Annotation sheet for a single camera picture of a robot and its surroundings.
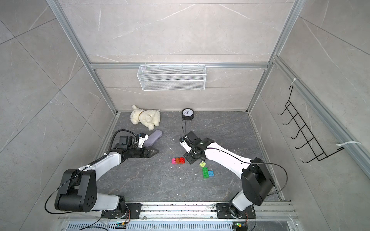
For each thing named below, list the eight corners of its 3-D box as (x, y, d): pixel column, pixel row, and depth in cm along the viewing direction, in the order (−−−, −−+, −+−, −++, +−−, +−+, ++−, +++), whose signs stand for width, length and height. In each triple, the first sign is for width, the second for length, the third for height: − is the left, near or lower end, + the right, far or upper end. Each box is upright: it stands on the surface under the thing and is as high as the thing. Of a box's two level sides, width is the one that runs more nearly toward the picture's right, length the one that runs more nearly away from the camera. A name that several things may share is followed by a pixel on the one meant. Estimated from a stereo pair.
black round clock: (181, 120, 116) (181, 118, 114) (182, 110, 123) (182, 108, 121) (194, 120, 116) (194, 118, 114) (193, 110, 123) (193, 108, 121)
